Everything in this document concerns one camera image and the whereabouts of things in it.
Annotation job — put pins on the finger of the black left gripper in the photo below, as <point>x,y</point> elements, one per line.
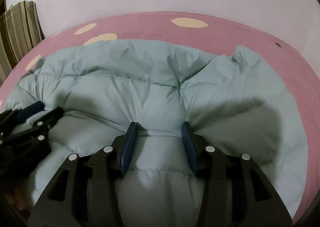
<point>16,117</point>
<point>38,134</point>

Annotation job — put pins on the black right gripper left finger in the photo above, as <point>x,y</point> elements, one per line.
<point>83,192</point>

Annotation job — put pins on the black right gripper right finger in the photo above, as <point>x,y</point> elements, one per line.
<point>236,190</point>

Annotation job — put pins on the light green puffer jacket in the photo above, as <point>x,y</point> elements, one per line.
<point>237,103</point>

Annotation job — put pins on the striped green brown pillow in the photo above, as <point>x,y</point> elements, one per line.
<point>20,33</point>

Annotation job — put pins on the pink dotted bed sheet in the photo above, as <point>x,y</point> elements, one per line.
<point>213,35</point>

